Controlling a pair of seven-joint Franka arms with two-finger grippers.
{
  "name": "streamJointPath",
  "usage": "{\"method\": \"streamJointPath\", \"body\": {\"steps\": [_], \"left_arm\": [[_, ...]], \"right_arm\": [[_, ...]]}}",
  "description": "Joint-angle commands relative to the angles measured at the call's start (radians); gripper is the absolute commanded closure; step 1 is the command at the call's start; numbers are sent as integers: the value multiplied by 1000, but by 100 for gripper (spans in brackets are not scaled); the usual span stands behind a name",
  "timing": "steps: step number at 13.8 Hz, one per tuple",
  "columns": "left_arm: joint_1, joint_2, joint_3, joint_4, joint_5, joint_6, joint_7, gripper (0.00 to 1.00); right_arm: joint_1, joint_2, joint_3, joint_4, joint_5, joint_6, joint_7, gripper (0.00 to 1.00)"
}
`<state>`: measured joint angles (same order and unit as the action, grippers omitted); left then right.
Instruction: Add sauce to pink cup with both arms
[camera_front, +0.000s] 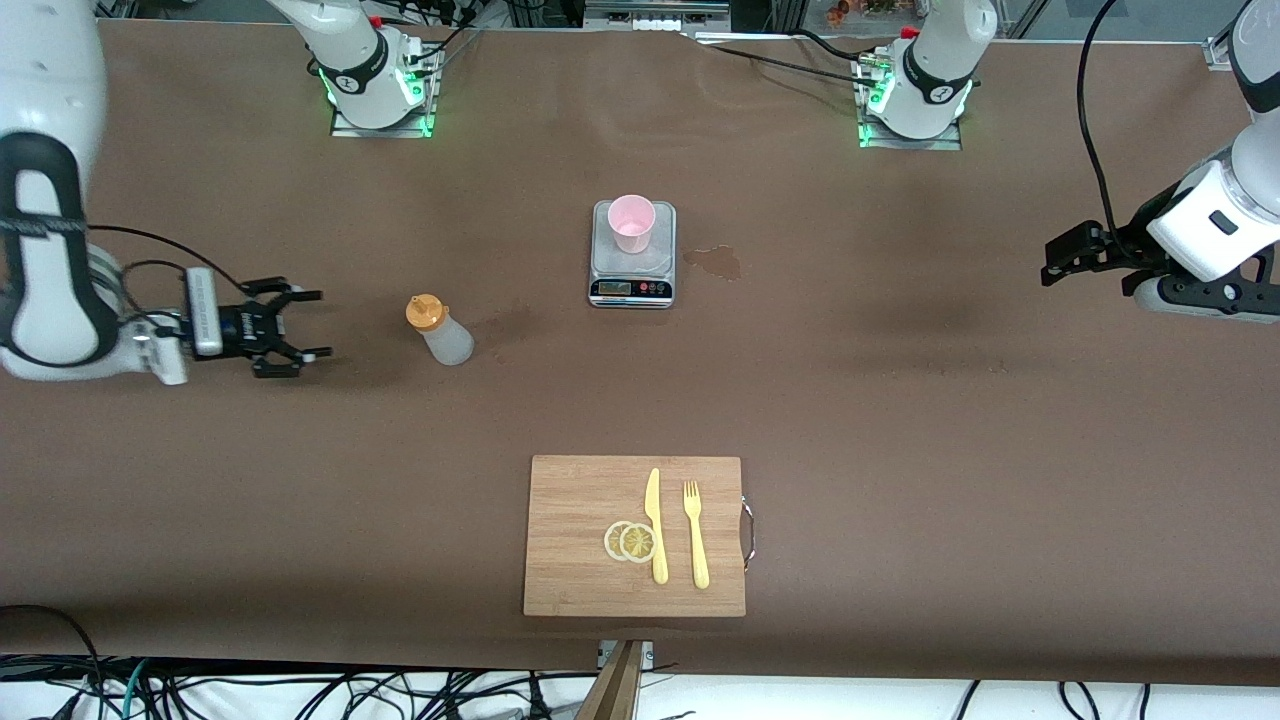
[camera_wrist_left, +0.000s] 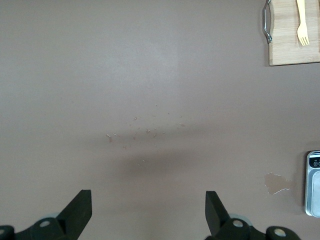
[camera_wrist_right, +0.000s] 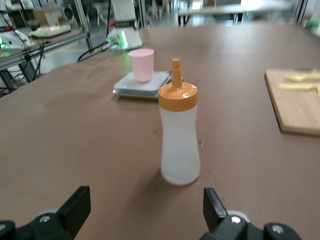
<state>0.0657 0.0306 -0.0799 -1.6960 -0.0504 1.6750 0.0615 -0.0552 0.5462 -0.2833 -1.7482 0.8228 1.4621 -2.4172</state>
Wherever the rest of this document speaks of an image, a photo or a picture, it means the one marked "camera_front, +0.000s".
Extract translucent sauce bottle orange cap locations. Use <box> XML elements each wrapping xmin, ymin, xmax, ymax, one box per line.
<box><xmin>405</xmin><ymin>294</ymin><xmax>476</xmax><ymax>367</ymax></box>

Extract pink plastic cup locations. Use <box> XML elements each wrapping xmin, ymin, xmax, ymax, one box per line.
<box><xmin>608</xmin><ymin>194</ymin><xmax>657</xmax><ymax>254</ymax></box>

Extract silver digital kitchen scale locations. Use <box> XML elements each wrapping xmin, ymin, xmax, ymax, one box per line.
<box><xmin>588</xmin><ymin>200</ymin><xmax>678</xmax><ymax>309</ymax></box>

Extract wooden cutting board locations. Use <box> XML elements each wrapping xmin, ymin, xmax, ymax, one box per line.
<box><xmin>523</xmin><ymin>455</ymin><xmax>747</xmax><ymax>618</ymax></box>

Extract brown liquid puddle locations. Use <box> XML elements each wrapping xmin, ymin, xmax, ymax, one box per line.
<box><xmin>683</xmin><ymin>246</ymin><xmax>743</xmax><ymax>282</ymax></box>

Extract yellow plastic knife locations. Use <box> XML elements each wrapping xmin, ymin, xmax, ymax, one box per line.
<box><xmin>644</xmin><ymin>468</ymin><xmax>669</xmax><ymax>586</ymax></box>

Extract yellow plastic fork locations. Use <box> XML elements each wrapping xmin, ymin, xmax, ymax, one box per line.
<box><xmin>683</xmin><ymin>480</ymin><xmax>711</xmax><ymax>590</ymax></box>

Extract white power strip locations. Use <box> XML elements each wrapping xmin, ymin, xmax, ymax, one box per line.
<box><xmin>585</xmin><ymin>0</ymin><xmax>731</xmax><ymax>33</ymax></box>

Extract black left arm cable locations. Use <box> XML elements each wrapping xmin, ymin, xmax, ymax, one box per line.
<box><xmin>1076</xmin><ymin>0</ymin><xmax>1129</xmax><ymax>239</ymax></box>

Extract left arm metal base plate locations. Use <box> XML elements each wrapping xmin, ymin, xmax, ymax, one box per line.
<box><xmin>857</xmin><ymin>50</ymin><xmax>963</xmax><ymax>151</ymax></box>

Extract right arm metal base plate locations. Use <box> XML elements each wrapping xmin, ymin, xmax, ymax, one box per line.
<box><xmin>330</xmin><ymin>45</ymin><xmax>438</xmax><ymax>139</ymax></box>

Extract black base cable bundle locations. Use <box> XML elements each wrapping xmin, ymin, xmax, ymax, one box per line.
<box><xmin>415</xmin><ymin>0</ymin><xmax>501</xmax><ymax>73</ymax></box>

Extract long black table cable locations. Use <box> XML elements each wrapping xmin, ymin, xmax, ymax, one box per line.
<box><xmin>695</xmin><ymin>38</ymin><xmax>883</xmax><ymax>89</ymax></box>

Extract black looped floor cable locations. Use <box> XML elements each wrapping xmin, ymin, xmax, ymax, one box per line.
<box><xmin>0</xmin><ymin>605</ymin><xmax>103</xmax><ymax>720</ymax></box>

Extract teal floor cable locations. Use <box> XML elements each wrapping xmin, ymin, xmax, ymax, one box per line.
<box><xmin>118</xmin><ymin>660</ymin><xmax>153</xmax><ymax>720</ymax></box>

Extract wooden post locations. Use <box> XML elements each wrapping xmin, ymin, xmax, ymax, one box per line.
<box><xmin>575</xmin><ymin>640</ymin><xmax>646</xmax><ymax>720</ymax></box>

